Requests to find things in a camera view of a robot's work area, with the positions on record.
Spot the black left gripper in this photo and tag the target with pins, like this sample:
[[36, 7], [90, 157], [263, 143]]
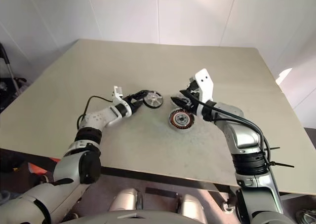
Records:
[[133, 105]]

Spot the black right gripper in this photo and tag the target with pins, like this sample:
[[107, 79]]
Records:
[[193, 103]]

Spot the silver rotor disc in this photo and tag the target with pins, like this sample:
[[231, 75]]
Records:
[[154, 99]]

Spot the silver motor housing copper windings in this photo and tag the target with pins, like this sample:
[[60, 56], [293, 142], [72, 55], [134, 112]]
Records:
[[181, 121]]

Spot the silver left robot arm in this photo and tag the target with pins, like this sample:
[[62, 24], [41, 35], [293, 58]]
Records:
[[71, 164]]

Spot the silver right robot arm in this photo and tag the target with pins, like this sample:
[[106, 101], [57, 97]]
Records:
[[247, 135]]

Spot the grey spoked floor wheel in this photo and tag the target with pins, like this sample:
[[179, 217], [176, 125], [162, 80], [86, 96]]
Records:
[[307, 217]]

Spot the black flat floor strip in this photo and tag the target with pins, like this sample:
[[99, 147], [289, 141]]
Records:
[[160, 192]]

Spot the silver rounded robot leg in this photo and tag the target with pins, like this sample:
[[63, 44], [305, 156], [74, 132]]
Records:
[[126, 199], [191, 206]]

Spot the white castor wheel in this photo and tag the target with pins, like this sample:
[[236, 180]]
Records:
[[228, 207]]

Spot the grey robot torso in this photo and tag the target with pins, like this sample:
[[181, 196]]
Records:
[[148, 217]]

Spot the orange object under table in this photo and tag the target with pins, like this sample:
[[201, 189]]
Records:
[[37, 168]]

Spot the black folding cart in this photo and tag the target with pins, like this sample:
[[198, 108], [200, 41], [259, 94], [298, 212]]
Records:
[[7, 85]]

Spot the blue fabric bundle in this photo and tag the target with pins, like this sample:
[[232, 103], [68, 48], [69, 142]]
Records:
[[6, 195]]

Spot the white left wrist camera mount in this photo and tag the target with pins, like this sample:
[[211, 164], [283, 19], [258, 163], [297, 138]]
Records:
[[116, 93]]

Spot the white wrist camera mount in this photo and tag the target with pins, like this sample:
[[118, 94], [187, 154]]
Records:
[[206, 85], [116, 93]]

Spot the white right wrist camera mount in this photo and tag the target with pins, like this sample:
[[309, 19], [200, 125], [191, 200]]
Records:
[[206, 85]]

